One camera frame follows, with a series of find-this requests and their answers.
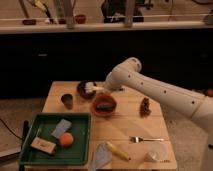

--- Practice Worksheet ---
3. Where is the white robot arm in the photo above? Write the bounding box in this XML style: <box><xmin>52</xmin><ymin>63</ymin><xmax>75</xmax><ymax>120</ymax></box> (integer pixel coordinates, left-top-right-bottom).
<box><xmin>104</xmin><ymin>57</ymin><xmax>213</xmax><ymax>171</ymax></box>

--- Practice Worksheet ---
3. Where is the green plastic tray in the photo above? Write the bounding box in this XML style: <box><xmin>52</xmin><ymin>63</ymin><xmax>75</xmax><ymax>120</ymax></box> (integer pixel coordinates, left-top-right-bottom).
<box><xmin>18</xmin><ymin>113</ymin><xmax>91</xmax><ymax>166</ymax></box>

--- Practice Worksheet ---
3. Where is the orange ball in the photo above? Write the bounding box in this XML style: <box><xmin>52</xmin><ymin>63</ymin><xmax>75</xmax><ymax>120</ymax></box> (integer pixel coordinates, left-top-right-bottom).
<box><xmin>59</xmin><ymin>133</ymin><xmax>74</xmax><ymax>148</ymax></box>

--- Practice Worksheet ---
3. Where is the small red background bowl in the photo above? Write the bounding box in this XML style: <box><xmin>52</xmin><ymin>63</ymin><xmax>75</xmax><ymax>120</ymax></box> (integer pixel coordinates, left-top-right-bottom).
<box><xmin>75</xmin><ymin>14</ymin><xmax>86</xmax><ymax>24</ymax></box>

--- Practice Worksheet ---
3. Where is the green cucumber toy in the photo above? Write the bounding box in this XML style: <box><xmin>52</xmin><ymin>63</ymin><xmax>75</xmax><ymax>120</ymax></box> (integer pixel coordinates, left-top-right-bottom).
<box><xmin>96</xmin><ymin>103</ymin><xmax>116</xmax><ymax>111</ymax></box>

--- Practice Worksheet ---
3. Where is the brown pinecone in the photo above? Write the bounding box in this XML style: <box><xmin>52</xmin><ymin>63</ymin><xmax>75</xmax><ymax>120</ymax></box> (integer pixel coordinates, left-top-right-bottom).
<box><xmin>139</xmin><ymin>98</ymin><xmax>151</xmax><ymax>117</ymax></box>

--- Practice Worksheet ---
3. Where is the silver fork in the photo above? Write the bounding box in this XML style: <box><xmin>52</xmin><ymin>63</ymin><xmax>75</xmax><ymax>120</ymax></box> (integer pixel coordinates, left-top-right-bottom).
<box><xmin>129</xmin><ymin>136</ymin><xmax>164</xmax><ymax>143</ymax></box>

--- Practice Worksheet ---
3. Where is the grey sponge in tray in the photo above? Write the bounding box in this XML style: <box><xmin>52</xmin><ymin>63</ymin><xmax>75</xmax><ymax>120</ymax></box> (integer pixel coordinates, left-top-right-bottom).
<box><xmin>51</xmin><ymin>119</ymin><xmax>72</xmax><ymax>139</ymax></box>

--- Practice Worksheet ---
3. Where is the black cable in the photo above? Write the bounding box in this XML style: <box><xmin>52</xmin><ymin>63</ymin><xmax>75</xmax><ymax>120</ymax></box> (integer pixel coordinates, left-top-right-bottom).
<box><xmin>0</xmin><ymin>117</ymin><xmax>24</xmax><ymax>141</ymax></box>

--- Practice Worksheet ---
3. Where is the dark grey cup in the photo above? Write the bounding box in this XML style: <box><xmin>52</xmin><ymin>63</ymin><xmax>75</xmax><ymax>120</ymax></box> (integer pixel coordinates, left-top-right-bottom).
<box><xmin>61</xmin><ymin>94</ymin><xmax>73</xmax><ymax>110</ymax></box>

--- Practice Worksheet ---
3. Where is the orange bowl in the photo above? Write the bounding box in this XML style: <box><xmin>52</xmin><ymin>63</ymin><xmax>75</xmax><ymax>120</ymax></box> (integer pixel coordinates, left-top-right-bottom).
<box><xmin>91</xmin><ymin>93</ymin><xmax>117</xmax><ymax>117</ymax></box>

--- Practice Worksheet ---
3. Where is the white-handled dish brush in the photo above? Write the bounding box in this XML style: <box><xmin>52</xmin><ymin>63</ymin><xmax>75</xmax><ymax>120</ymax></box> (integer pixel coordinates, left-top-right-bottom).
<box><xmin>84</xmin><ymin>82</ymin><xmax>125</xmax><ymax>94</ymax></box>

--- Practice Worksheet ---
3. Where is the wooden block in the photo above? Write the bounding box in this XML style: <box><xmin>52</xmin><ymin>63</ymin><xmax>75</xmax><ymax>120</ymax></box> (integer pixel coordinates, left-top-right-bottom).
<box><xmin>31</xmin><ymin>137</ymin><xmax>56</xmax><ymax>154</ymax></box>

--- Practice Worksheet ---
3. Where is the grey cloth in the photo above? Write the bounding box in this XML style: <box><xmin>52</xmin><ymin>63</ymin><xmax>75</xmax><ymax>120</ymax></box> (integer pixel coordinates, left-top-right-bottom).
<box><xmin>88</xmin><ymin>143</ymin><xmax>112</xmax><ymax>171</ymax></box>

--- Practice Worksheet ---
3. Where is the yellow banana toy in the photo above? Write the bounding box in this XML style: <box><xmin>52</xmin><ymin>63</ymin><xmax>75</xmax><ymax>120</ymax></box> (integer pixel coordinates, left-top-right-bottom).
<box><xmin>106</xmin><ymin>142</ymin><xmax>131</xmax><ymax>161</ymax></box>

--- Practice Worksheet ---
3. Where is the dark background dish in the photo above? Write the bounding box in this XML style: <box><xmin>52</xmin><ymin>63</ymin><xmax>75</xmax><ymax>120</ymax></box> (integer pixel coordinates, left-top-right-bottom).
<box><xmin>22</xmin><ymin>19</ymin><xmax>36</xmax><ymax>25</ymax></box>

